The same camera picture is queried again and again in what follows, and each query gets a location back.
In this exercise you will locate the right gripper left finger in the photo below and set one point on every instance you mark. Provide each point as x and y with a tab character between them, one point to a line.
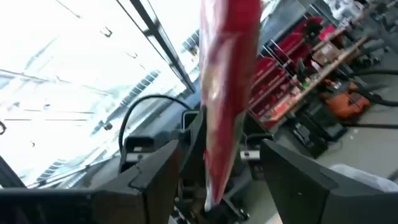
93	208

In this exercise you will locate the orange vacuum cleaner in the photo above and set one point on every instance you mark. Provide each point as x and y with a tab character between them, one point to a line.
345	104

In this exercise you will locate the black tool case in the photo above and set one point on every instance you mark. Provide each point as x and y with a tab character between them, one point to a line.
314	137

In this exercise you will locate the red popcorn bag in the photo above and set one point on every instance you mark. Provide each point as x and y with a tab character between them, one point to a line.
227	93

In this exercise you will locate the red storage rack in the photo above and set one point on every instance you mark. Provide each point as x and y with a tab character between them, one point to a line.
280	46

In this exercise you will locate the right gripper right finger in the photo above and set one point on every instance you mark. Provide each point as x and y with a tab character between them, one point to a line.
311	202

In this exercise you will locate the black window frame bar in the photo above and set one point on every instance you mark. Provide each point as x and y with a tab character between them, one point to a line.
161	40

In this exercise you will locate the white power strip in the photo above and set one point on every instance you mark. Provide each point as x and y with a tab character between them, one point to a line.
250	154

